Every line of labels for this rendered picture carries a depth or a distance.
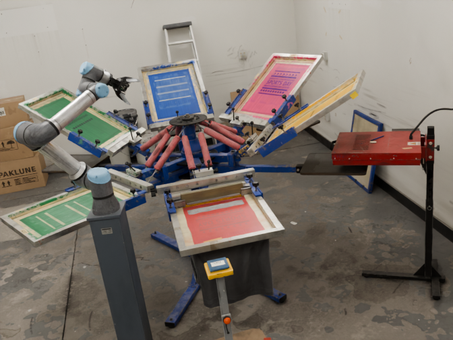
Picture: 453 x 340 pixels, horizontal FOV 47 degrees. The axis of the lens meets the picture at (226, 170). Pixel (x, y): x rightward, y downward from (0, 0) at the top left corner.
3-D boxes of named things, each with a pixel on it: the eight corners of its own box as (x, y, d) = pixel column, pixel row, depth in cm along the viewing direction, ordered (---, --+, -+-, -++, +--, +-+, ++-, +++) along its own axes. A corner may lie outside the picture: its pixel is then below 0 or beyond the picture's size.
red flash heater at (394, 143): (425, 144, 379) (425, 128, 375) (427, 168, 339) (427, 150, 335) (340, 145, 400) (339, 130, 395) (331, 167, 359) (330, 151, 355)
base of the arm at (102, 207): (89, 216, 283) (85, 200, 279) (96, 205, 297) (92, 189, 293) (117, 213, 282) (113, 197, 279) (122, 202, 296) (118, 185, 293)
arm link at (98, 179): (99, 199, 278) (94, 175, 273) (85, 194, 287) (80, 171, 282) (118, 191, 286) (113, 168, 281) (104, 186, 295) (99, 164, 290)
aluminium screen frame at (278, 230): (285, 235, 289) (284, 229, 288) (180, 257, 280) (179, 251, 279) (250, 184, 362) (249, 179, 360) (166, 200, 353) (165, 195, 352)
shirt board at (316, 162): (370, 162, 394) (370, 152, 391) (366, 184, 359) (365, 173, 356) (205, 162, 439) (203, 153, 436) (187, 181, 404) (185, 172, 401)
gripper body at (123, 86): (126, 95, 294) (107, 86, 286) (119, 92, 300) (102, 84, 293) (131, 83, 293) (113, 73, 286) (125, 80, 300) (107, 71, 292)
